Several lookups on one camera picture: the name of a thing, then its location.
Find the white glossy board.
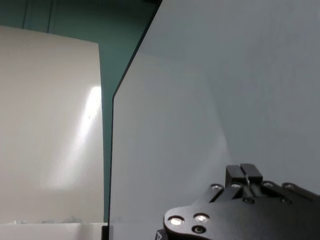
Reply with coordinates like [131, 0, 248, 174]
[0, 24, 105, 224]

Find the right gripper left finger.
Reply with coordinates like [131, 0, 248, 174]
[199, 164, 245, 205]

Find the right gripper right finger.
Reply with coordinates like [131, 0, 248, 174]
[240, 163, 320, 204]

